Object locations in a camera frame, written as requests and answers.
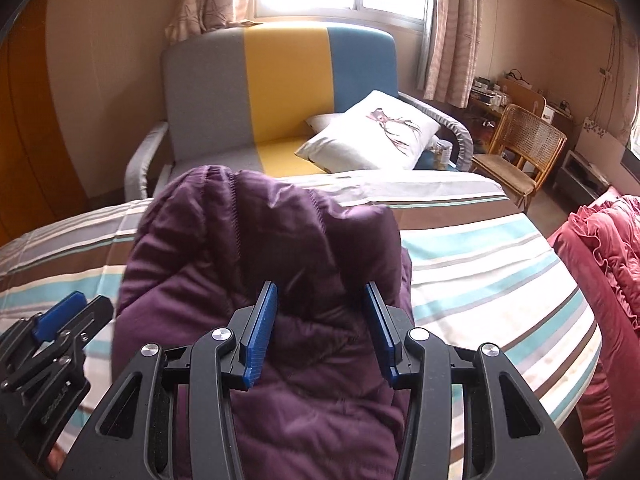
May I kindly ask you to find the striped bed sheet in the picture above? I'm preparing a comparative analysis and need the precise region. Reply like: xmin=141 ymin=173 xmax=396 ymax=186
xmin=0 ymin=169 xmax=603 ymax=480

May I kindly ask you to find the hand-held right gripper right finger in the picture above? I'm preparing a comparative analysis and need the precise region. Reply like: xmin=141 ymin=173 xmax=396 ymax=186
xmin=364 ymin=281 xmax=586 ymax=480

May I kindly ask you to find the red ruffled blanket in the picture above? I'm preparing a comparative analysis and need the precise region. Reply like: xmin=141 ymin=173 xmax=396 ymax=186
xmin=547 ymin=187 xmax=640 ymax=478

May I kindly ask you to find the grey yellow blue sofa chair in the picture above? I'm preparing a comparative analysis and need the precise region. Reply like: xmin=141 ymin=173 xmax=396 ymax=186
xmin=124 ymin=22 xmax=473 ymax=203

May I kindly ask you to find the white deer print pillow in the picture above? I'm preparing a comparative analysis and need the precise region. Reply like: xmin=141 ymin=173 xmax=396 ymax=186
xmin=295 ymin=90 xmax=440 ymax=172

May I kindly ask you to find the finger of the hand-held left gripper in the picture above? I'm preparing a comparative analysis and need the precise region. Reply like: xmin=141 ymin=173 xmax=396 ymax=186
xmin=31 ymin=291 xmax=86 ymax=342
xmin=55 ymin=295 xmax=115 ymax=356

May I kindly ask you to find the purple quilted down jacket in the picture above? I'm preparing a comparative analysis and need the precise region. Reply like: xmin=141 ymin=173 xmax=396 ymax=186
xmin=111 ymin=164 xmax=415 ymax=480

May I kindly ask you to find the cluttered wooden desk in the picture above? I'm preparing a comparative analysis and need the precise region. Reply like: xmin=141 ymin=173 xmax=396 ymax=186
xmin=470 ymin=77 xmax=576 ymax=136

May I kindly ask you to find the small grey pillow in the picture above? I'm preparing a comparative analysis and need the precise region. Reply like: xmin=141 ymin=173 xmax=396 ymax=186
xmin=306 ymin=113 xmax=346 ymax=133

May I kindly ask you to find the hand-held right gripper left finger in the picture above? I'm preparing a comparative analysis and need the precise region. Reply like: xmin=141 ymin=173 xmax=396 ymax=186
xmin=56 ymin=281 xmax=278 ymax=480

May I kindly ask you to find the rattan chair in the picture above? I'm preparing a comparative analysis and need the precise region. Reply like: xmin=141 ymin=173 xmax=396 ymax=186
xmin=470 ymin=104 xmax=567 ymax=211

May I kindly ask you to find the wall cable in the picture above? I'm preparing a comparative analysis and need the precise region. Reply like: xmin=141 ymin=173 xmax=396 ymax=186
xmin=592 ymin=20 xmax=617 ymax=121

